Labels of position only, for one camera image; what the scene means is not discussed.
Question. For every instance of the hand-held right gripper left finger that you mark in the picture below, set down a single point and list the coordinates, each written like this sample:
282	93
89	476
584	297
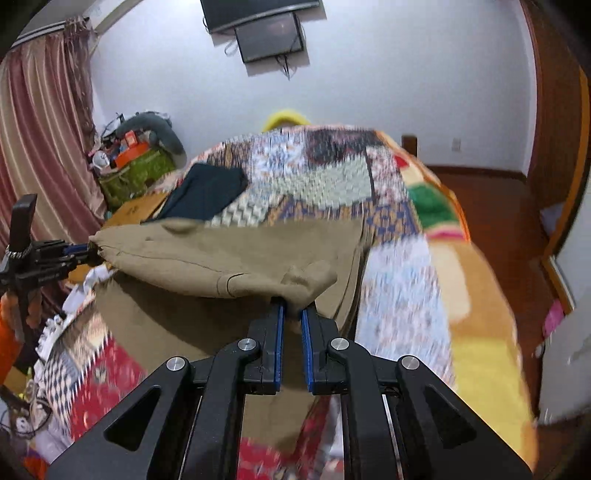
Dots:
278	341

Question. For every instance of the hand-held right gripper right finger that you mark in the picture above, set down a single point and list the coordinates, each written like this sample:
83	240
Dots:
307	355

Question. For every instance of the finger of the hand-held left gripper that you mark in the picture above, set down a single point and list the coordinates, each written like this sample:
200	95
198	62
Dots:
76	250
69	267

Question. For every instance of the khaki pants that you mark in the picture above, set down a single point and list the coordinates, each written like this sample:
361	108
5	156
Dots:
207	258

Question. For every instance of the person's left forearm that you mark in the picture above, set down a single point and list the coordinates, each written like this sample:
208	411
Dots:
7	350

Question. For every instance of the wooden lap desk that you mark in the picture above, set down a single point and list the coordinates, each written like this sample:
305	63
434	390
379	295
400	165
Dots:
136	210

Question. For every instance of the white toy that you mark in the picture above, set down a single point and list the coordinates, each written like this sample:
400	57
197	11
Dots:
100	160

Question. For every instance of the green storage bin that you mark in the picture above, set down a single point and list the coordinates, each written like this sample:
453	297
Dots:
138	177

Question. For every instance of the orange box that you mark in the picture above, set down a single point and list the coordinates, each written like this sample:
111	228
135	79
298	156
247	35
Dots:
131	157

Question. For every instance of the striped pink curtain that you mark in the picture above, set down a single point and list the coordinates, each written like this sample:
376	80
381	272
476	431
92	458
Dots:
41	138

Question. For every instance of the patchwork printed blanket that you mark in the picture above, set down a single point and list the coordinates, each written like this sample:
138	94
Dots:
415	300

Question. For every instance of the small red box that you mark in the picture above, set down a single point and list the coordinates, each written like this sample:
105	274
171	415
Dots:
131	139

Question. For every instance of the dark navy folded cloth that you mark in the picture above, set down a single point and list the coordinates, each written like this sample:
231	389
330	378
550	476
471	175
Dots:
207	189

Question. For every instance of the grey long pillow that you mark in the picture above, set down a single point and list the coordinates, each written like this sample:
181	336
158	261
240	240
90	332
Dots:
161	131

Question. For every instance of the yellow foam bed guard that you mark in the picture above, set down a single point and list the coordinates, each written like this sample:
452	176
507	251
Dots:
286	120

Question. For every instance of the wooden bedpost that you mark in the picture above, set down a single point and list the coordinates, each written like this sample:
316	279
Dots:
409	146

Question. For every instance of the pink cloth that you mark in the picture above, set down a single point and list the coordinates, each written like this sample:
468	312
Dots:
553	318

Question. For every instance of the brown wooden wardrobe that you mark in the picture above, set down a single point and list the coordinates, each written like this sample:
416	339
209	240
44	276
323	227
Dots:
554	115

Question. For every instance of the white curtain rail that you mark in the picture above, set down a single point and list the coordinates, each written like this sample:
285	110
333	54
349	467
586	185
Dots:
46	33

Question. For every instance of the white wall socket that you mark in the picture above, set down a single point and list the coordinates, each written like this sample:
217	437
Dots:
456	145

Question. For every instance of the small black wall monitor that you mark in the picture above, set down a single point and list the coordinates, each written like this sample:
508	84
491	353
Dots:
270	41

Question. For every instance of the black wall television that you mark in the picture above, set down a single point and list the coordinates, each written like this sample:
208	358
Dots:
258	11

